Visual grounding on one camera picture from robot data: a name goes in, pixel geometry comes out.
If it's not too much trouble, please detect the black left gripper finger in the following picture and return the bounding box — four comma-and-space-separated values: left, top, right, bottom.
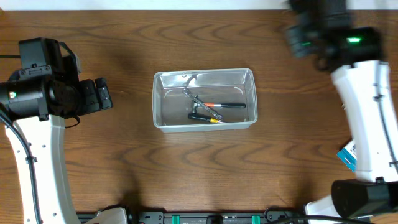
95, 78, 107, 88
98, 86, 113, 110

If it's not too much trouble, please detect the silver combination wrench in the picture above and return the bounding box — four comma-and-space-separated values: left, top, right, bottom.
182, 88, 223, 120

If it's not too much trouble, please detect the black yellow screwdriver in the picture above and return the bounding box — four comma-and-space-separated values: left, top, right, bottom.
187, 113, 224, 124

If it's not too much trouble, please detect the claw hammer black orange handle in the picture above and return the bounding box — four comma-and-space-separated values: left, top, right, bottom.
192, 101, 246, 113

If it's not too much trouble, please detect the blue white small box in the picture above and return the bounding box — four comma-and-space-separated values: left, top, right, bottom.
336, 140, 357, 172

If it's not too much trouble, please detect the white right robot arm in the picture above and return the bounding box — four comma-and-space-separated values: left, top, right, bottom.
287, 7, 397, 222

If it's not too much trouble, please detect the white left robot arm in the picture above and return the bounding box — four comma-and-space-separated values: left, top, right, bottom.
1, 54, 113, 223

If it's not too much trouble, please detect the clear plastic container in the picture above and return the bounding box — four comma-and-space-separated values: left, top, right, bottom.
152, 68, 258, 133

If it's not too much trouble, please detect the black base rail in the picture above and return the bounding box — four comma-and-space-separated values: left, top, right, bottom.
76, 210, 373, 224

